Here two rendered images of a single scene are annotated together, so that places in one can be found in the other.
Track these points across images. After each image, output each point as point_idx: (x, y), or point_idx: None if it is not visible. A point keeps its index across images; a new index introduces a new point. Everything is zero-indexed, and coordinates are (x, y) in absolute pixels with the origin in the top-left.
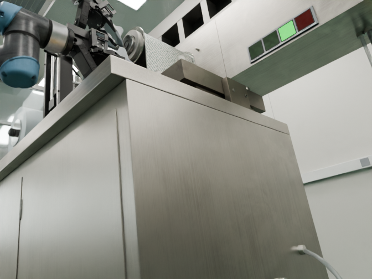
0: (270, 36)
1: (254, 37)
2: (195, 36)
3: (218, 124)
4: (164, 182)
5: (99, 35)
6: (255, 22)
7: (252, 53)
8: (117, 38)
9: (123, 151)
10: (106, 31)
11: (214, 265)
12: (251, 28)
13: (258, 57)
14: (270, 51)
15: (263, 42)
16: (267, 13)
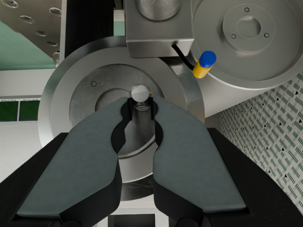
0: (5, 116)
1: (28, 131)
2: (129, 201)
3: None
4: None
5: (208, 174)
6: (20, 152)
7: (35, 108)
8: (98, 110)
9: None
10: (116, 164)
11: None
12: (29, 148)
13: (29, 98)
14: (12, 98)
15: (17, 114)
16: (1, 154)
